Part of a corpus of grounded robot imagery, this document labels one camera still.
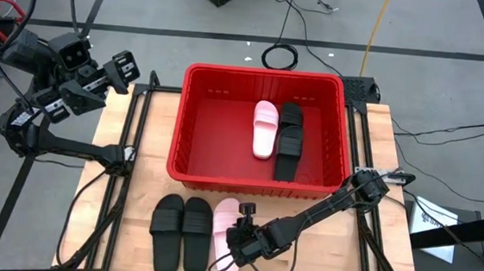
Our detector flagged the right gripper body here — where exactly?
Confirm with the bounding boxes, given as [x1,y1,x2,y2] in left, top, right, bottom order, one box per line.
[223,224,273,271]

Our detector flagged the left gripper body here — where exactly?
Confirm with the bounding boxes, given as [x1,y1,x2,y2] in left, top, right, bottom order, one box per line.
[37,61,110,128]

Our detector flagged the pink slide sandal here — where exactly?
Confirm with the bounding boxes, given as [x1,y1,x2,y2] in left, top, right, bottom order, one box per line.
[249,99,282,161]
[208,196,247,271]

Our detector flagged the black slide sandal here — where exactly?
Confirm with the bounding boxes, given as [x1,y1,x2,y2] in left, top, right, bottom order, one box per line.
[277,101,306,131]
[178,195,217,271]
[146,192,187,271]
[272,123,305,183]

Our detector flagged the red plastic bin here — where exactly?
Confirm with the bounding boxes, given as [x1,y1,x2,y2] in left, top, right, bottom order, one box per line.
[163,60,360,205]

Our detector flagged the black perforated box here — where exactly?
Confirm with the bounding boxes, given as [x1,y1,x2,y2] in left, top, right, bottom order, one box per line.
[339,74,382,107]

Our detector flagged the white printed paper sheet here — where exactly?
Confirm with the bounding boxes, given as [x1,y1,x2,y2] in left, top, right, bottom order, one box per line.
[407,195,461,265]

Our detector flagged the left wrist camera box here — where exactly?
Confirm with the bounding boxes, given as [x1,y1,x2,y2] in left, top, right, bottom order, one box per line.
[56,31,94,73]

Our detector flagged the black aluminium rig frame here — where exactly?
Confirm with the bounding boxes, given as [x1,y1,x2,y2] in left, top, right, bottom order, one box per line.
[52,63,436,271]

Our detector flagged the black cable beside table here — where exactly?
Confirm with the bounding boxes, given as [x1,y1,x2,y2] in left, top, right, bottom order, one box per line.
[53,167,113,271]

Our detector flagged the coiled black floor cable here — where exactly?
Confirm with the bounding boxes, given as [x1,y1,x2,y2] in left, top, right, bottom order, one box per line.
[259,41,301,73]

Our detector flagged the thin yellow cable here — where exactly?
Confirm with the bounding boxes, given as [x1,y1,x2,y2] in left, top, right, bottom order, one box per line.
[358,0,393,80]

